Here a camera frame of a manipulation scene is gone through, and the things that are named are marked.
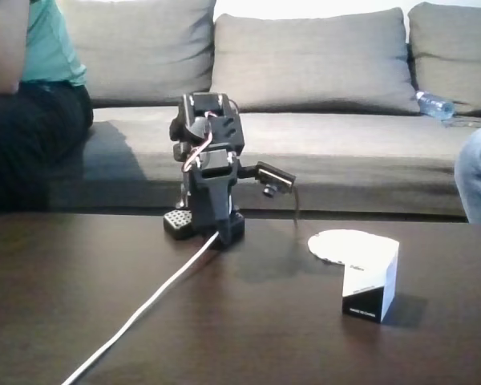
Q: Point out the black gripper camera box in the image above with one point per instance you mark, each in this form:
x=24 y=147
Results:
x=274 y=176

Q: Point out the clear plastic water bottle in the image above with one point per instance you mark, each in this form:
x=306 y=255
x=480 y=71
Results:
x=435 y=105

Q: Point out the grey sofa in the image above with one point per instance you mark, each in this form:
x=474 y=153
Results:
x=344 y=152

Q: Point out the white and black servo box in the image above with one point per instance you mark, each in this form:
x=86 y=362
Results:
x=369 y=284

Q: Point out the person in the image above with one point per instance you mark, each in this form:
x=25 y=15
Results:
x=52 y=60

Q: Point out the person's leg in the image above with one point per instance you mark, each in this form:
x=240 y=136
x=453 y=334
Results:
x=479 y=172

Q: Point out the grey sofa back cushion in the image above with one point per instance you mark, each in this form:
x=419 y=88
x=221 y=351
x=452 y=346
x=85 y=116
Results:
x=144 y=48
x=453 y=52
x=312 y=60

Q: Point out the round white coaster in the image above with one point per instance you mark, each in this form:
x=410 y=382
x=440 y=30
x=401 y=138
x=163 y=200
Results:
x=324 y=244

